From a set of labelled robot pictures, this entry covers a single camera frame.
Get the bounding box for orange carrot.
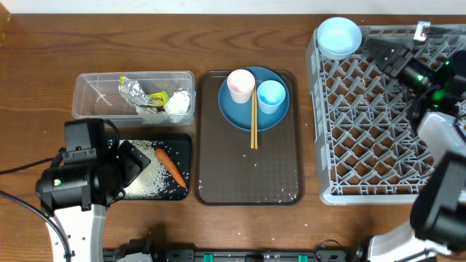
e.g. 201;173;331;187
154;148;186;188

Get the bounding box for white tissue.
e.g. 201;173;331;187
164;91;190;123
135;106;167;124

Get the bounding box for light blue rice bowl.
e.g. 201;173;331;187
317;17;363;60

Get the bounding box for foil snack wrapper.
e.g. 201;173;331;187
118;76;170;107

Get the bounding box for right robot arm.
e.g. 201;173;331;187
364;38;465;262

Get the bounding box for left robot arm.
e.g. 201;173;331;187
36;140;151;261

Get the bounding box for grey dishwasher rack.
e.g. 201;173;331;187
304;24;466;206

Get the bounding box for spilled white rice pile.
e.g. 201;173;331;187
119;140;190;200

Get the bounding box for black plastic tray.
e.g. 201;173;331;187
105;132;193;202

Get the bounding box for clear plastic bin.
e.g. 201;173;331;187
72;71;195;128

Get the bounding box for brown serving tray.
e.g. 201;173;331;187
195;70;304;206

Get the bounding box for blue plate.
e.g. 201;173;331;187
218;66;291;132

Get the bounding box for light blue cup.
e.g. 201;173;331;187
257;80;285;114

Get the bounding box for left wooden chopstick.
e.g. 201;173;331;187
250;85;256;149

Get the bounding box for wooden chopstick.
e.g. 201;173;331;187
252;86;258;149
250;85;256;149

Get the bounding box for right wooden chopstick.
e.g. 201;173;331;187
252;86;258;149

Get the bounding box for pink cup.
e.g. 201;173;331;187
227;69;256;104

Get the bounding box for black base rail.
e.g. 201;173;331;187
103;247;350;262

